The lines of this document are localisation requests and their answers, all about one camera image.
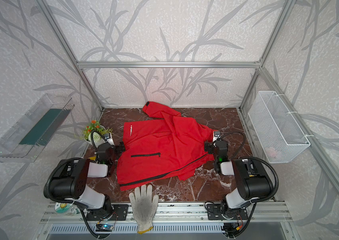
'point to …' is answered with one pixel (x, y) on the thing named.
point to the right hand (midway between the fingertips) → (215, 135)
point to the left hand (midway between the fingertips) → (116, 135)
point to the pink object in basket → (271, 151)
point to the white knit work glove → (144, 207)
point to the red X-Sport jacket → (166, 145)
